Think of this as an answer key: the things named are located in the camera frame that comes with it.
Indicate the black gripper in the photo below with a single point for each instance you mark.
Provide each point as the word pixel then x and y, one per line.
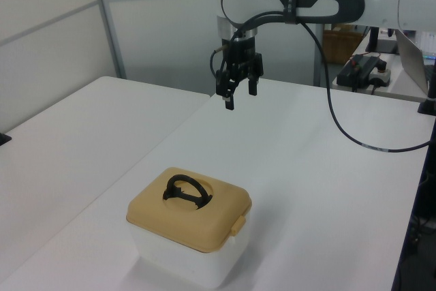
pixel 242 56

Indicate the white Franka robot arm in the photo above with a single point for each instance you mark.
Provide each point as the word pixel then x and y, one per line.
pixel 374 4

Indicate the white plastic tool case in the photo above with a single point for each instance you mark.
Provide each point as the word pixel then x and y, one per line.
pixel 177 263

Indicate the brown cardboard box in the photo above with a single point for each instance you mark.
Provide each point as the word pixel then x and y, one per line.
pixel 342 47

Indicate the black power supply box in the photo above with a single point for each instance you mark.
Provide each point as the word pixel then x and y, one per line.
pixel 354 73

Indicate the grey emergency stop button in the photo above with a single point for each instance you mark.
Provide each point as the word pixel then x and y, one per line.
pixel 381 74

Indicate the black monitor stand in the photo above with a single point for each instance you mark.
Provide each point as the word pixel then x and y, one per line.
pixel 374 40

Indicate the silver laptop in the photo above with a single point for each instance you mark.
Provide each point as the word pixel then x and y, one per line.
pixel 410 59

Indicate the black stand clamp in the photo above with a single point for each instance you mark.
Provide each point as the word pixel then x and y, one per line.
pixel 428 103

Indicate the grey partition post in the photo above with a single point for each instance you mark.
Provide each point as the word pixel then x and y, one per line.
pixel 109 22

